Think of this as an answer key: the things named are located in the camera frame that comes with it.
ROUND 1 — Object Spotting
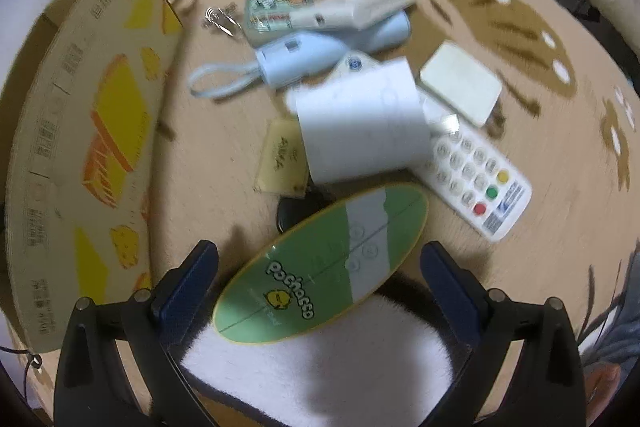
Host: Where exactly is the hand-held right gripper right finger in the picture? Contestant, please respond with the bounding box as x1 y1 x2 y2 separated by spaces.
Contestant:
419 241 586 427

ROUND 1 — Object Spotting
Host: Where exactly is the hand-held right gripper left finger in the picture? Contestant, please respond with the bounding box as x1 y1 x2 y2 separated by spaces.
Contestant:
54 239 221 427

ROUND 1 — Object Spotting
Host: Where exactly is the green oval cartoon board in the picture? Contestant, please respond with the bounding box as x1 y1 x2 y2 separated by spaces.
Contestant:
212 181 430 345

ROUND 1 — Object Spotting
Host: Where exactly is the printed cardboard box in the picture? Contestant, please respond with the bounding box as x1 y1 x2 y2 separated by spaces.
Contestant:
5 0 186 353

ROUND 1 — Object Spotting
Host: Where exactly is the cream square power bank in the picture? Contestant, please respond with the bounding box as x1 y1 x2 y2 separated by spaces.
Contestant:
419 41 502 128

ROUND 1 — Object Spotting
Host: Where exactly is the cream long device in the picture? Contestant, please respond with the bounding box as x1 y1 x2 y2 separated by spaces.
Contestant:
287 0 420 32

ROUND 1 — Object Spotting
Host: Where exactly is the white remote with coloured buttons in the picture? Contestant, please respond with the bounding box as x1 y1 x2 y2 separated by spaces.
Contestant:
407 92 533 243

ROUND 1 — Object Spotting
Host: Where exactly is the small black object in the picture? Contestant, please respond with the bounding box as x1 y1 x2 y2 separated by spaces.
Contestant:
276 187 331 235

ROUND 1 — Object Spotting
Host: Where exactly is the yellow transparent card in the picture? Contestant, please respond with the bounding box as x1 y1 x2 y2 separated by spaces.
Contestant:
254 118 311 198

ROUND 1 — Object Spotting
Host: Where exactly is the white fuzzy plush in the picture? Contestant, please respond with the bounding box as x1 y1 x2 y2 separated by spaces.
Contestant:
150 272 476 427

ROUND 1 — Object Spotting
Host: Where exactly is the beige butterfly blanket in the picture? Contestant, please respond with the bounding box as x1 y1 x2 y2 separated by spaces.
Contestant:
10 0 640 427

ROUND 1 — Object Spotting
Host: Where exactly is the person's grey clothing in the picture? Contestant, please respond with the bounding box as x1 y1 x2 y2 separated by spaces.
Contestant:
575 242 640 408

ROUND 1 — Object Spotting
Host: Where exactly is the white round device blue logo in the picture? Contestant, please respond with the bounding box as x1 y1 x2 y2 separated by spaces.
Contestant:
330 51 381 82

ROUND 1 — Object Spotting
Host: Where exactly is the round cartoon print tin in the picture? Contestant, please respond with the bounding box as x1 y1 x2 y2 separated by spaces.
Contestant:
243 0 315 48

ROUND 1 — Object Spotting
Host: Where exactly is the light blue device with strap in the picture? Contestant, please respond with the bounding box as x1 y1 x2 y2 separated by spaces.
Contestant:
187 9 412 100

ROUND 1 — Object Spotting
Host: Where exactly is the silver key ring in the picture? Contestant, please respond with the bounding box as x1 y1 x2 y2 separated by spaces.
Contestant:
202 4 241 38

